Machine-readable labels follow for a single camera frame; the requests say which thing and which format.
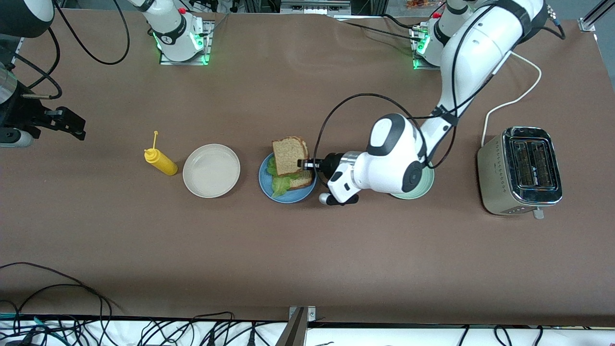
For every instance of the light green round plate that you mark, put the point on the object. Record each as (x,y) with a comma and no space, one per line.
(425,187)

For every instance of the yellow mustard squeeze bottle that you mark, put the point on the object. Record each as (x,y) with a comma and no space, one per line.
(163,164)

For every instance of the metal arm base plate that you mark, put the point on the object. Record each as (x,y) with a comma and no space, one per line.
(207,43)
(419,65)

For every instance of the aluminium corner bracket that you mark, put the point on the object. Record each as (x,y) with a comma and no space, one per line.
(587,24)

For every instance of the silver two-slot toaster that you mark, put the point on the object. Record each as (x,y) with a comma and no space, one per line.
(495,178)

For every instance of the blue round plate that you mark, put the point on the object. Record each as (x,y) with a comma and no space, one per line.
(293,198)

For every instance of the orange snack packet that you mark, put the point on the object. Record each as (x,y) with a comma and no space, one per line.
(418,5)

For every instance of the green lettuce leaf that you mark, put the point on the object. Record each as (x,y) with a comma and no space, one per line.
(283,185)

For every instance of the metal table edge bracket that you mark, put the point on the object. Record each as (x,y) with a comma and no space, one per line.
(300,327)

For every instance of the beige round plate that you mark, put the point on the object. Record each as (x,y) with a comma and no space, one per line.
(211,170)

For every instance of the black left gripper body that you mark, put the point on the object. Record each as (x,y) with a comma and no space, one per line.
(331,162)

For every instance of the brown bread slice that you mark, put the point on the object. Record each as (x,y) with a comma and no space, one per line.
(303,181)
(289,154)

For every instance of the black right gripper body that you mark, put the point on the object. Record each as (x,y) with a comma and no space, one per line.
(21,111)

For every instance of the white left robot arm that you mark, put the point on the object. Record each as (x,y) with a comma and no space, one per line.
(461,62)

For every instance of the aluminium frame rail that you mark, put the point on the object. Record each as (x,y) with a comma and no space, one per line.
(314,7)

